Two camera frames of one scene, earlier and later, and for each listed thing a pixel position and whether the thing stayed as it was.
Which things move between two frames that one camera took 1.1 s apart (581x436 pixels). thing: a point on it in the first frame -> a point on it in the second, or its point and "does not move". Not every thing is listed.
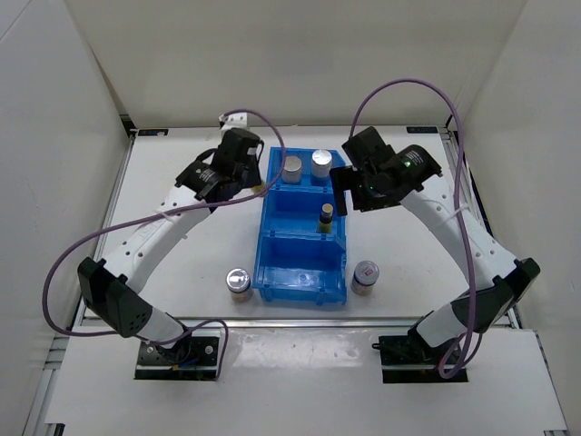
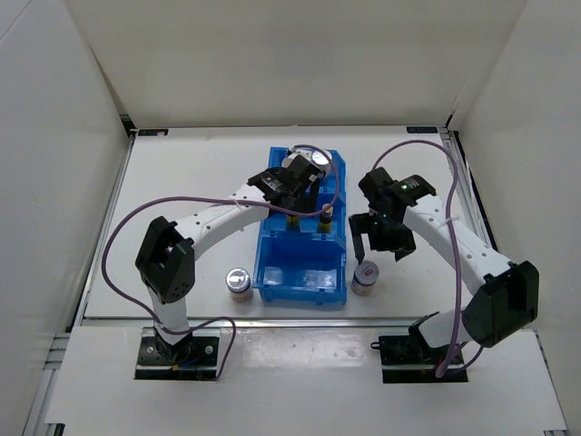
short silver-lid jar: x=238 y=282 does not move
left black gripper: x=254 y=176 -> x=306 y=203
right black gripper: x=345 y=179 -> x=402 y=244
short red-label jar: x=366 y=273 does not move
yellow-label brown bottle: x=326 y=217 does not move
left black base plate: x=193 y=358 does not move
